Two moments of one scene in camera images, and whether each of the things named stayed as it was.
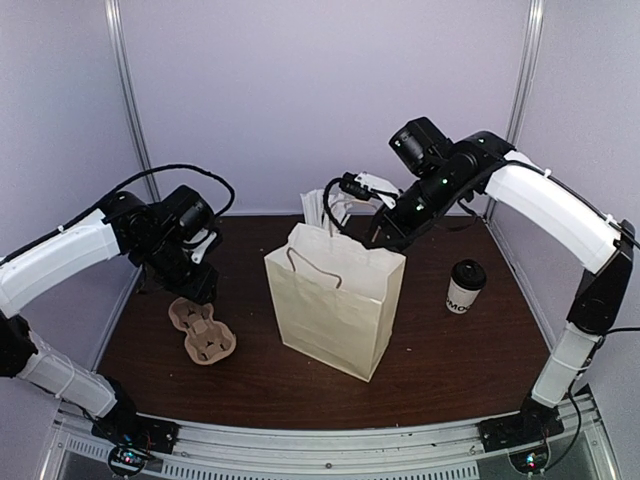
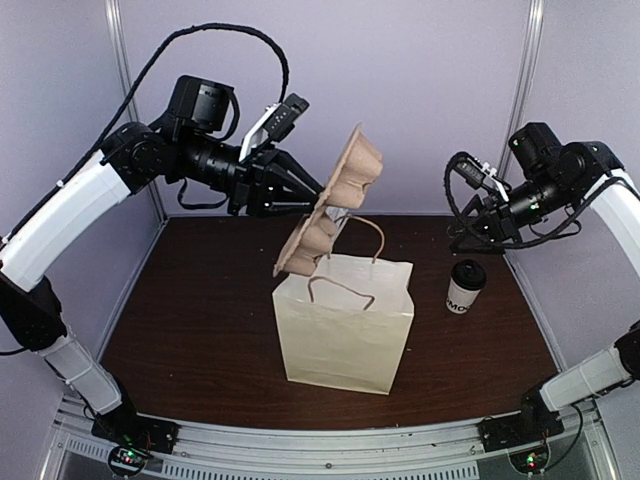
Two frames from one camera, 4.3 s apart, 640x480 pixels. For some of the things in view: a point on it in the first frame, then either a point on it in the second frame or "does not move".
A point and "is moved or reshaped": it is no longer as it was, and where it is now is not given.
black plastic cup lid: x=469 y=274 does not move
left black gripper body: x=170 y=272 → x=246 y=182
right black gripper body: x=400 y=227 → x=502 y=215
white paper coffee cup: x=459 y=300 does not move
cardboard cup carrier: x=207 y=341 → x=313 y=236
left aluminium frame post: x=124 y=72 does not move
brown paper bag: x=336 y=299 is moved or reshaped
